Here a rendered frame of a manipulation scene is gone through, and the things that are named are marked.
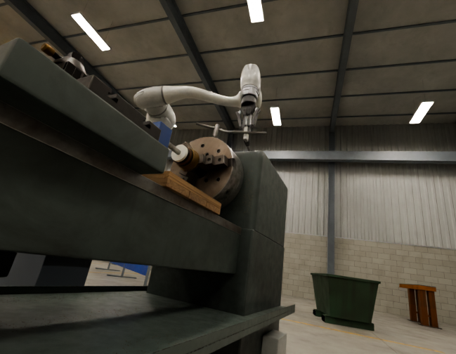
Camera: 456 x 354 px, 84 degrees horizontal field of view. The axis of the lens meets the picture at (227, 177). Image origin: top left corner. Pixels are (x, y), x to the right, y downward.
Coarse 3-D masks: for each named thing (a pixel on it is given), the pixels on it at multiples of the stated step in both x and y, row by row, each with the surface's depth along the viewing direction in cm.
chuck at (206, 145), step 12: (192, 144) 115; (204, 144) 112; (216, 144) 110; (228, 156) 105; (180, 168) 113; (228, 168) 102; (240, 168) 110; (204, 180) 105; (216, 180) 103; (228, 180) 101; (204, 192) 103; (216, 192) 101
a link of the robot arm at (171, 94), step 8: (168, 88) 135; (176, 88) 135; (184, 88) 135; (192, 88) 136; (200, 88) 139; (168, 96) 136; (176, 96) 136; (184, 96) 137; (192, 96) 137; (200, 96) 138; (208, 96) 140; (216, 96) 142; (224, 96) 145; (168, 104) 141; (224, 104) 146; (232, 104) 146; (240, 104) 144; (256, 104) 143
